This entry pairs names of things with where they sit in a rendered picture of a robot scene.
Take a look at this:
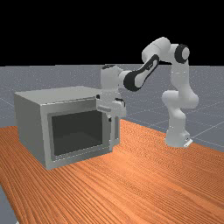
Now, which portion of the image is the grey microwave oven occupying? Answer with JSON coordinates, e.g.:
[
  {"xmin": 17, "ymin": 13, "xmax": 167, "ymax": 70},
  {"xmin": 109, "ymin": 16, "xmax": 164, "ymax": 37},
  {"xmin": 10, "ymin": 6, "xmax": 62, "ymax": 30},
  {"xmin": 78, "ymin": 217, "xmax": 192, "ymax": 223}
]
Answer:
[{"xmin": 14, "ymin": 85, "xmax": 121, "ymax": 171}]

